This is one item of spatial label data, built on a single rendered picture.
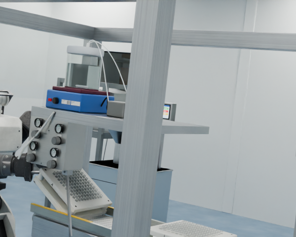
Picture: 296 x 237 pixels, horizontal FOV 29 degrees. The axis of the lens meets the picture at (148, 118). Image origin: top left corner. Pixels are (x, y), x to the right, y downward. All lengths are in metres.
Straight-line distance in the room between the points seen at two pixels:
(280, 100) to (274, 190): 1.12
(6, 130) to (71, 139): 0.59
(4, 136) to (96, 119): 0.75
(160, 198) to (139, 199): 4.20
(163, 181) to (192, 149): 2.52
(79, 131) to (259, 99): 5.31
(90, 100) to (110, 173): 2.93
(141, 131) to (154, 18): 0.23
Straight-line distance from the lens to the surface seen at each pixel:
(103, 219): 2.47
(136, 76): 1.20
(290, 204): 7.36
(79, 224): 2.28
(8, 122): 2.83
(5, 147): 2.82
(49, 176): 2.41
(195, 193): 7.89
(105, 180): 5.26
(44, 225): 2.42
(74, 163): 2.32
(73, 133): 2.29
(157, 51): 1.19
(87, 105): 2.31
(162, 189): 5.40
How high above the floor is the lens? 1.51
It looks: 3 degrees down
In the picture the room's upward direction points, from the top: 6 degrees clockwise
